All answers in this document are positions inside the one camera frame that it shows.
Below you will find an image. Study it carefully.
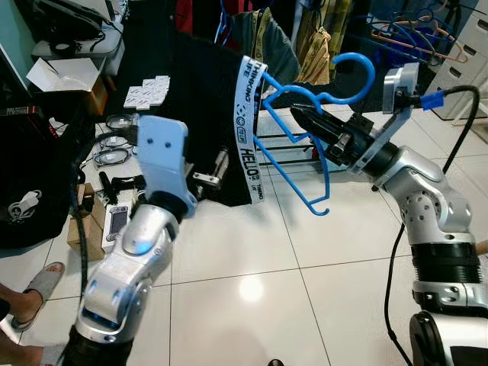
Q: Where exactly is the clear bag coiled cable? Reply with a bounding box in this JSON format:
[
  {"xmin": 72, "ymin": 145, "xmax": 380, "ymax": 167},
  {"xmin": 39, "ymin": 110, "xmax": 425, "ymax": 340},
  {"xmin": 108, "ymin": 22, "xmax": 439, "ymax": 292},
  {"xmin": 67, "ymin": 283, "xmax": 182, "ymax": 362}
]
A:
[
  {"xmin": 103, "ymin": 113, "xmax": 136, "ymax": 132},
  {"xmin": 93, "ymin": 143, "xmax": 136, "ymax": 166}
]

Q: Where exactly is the small white packet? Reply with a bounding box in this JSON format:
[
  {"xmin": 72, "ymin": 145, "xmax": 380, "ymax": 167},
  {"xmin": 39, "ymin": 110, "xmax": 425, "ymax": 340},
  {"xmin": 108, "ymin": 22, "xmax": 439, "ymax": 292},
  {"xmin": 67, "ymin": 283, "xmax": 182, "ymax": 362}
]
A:
[
  {"xmin": 141, "ymin": 74, "xmax": 173, "ymax": 101},
  {"xmin": 122, "ymin": 85, "xmax": 151, "ymax": 112}
]

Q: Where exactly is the black hand tool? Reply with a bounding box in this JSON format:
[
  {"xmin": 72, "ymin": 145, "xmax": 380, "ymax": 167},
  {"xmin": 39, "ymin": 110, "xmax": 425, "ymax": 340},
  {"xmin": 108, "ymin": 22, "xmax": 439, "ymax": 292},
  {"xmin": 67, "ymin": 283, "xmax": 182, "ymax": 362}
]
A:
[{"xmin": 97, "ymin": 173, "xmax": 148, "ymax": 204}]

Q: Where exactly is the white paper sheet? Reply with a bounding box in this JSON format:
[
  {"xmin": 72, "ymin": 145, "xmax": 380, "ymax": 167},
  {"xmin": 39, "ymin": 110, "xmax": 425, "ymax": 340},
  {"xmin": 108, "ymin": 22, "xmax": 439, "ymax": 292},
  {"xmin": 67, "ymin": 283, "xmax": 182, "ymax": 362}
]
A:
[{"xmin": 25, "ymin": 55, "xmax": 101, "ymax": 93}]

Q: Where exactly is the black floor mat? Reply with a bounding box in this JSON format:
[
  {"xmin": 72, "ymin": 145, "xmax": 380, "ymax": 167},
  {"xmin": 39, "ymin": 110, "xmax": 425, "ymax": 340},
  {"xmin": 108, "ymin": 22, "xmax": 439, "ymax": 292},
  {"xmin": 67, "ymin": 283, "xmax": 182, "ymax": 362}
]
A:
[{"xmin": 114, "ymin": 0, "xmax": 184, "ymax": 157}]

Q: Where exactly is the grey handheld device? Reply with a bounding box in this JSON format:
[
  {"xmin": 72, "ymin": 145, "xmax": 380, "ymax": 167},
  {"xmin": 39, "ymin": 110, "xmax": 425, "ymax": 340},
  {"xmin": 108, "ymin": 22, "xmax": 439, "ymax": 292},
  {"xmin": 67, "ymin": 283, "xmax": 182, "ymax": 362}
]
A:
[{"xmin": 102, "ymin": 204, "xmax": 133, "ymax": 245}]

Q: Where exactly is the black garment white band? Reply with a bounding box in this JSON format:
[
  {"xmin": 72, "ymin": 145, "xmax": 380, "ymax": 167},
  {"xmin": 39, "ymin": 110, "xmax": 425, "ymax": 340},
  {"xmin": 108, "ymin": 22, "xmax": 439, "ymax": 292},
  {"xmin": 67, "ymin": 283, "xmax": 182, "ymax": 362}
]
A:
[{"xmin": 169, "ymin": 30, "xmax": 269, "ymax": 209}]

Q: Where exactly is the small cardboard box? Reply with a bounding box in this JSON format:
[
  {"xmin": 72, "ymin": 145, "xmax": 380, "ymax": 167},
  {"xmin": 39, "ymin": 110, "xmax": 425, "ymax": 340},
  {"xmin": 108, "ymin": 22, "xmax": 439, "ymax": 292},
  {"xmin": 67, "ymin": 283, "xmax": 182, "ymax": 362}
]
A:
[{"xmin": 65, "ymin": 183, "xmax": 117, "ymax": 265}]

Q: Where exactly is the person's foot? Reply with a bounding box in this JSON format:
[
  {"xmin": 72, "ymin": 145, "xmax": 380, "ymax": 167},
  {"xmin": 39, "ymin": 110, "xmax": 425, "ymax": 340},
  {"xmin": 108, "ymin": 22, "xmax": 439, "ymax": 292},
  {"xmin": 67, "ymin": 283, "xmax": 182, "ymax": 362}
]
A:
[{"xmin": 0, "ymin": 284, "xmax": 44, "ymax": 330}]

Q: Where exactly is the white drawer cabinet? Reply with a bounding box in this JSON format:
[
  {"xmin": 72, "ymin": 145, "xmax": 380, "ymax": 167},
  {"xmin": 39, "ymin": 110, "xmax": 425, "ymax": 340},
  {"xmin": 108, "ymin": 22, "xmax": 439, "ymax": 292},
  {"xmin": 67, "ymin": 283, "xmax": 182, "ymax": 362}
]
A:
[{"xmin": 445, "ymin": 8, "xmax": 488, "ymax": 120}]

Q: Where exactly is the grey slipper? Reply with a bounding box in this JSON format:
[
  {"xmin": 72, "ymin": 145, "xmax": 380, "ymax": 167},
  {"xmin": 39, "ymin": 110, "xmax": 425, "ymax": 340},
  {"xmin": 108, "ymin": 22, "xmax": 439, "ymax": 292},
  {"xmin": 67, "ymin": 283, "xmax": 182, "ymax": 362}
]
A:
[{"xmin": 4, "ymin": 261, "xmax": 67, "ymax": 345}]

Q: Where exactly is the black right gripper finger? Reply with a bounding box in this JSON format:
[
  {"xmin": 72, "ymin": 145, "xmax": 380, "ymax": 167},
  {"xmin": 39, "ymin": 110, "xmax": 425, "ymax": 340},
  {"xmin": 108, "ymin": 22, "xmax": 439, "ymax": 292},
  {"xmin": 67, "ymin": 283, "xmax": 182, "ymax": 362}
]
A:
[
  {"xmin": 291, "ymin": 104, "xmax": 345, "ymax": 140},
  {"xmin": 309, "ymin": 125, "xmax": 345, "ymax": 153}
]

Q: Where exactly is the olive yellow garment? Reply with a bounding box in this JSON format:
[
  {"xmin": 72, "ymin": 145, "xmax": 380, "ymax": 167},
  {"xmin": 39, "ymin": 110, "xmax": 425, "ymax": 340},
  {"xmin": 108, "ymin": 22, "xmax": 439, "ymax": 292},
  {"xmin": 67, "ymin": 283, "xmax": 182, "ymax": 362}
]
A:
[{"xmin": 294, "ymin": 0, "xmax": 353, "ymax": 54}]

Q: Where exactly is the tan underwear printed band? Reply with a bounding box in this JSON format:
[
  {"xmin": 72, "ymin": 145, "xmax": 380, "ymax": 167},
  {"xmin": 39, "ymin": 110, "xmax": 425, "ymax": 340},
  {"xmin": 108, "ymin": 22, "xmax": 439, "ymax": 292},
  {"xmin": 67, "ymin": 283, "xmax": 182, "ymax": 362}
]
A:
[{"xmin": 296, "ymin": 8, "xmax": 338, "ymax": 86}]

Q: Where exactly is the black bag white logo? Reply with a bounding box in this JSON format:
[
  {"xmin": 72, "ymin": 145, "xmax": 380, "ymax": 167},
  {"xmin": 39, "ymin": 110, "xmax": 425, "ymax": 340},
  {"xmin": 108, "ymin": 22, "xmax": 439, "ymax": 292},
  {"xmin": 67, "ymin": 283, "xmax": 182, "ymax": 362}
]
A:
[{"xmin": 0, "ymin": 105, "xmax": 98, "ymax": 251}]

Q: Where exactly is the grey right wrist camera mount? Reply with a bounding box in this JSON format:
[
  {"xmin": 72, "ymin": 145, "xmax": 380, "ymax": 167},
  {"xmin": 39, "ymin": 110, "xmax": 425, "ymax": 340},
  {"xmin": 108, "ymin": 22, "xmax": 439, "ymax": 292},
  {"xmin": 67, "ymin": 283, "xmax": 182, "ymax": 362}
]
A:
[{"xmin": 352, "ymin": 63, "xmax": 422, "ymax": 178}]

